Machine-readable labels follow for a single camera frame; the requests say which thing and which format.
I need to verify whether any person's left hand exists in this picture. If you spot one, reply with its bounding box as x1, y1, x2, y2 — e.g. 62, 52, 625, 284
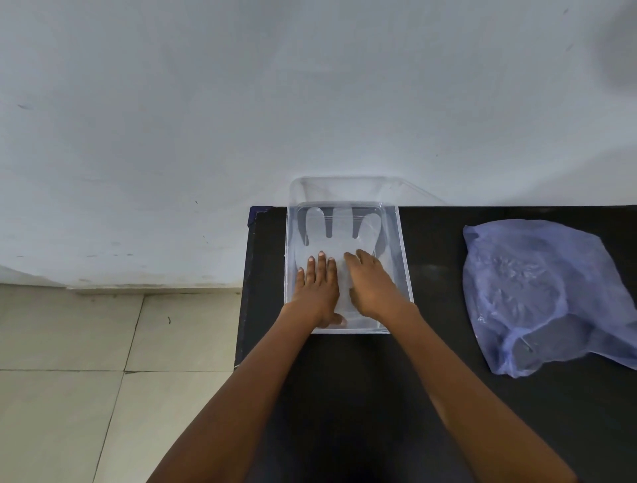
282, 251, 347, 329

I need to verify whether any blue plastic bag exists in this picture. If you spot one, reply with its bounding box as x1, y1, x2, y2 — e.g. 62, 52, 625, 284
462, 218, 637, 378

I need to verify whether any clear plastic glove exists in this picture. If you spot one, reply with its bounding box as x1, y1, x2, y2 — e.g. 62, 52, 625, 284
298, 205, 385, 319

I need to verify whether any person's right hand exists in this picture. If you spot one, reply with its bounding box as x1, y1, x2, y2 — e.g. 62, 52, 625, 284
343, 249, 420, 324

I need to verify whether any clear plastic storage box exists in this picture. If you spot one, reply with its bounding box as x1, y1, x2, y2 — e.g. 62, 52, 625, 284
284, 175, 415, 335

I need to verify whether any person's right forearm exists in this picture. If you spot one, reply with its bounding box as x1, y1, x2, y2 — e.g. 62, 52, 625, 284
384, 304, 579, 483

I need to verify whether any person's left forearm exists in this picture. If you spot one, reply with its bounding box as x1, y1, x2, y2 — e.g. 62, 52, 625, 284
147, 308, 325, 483

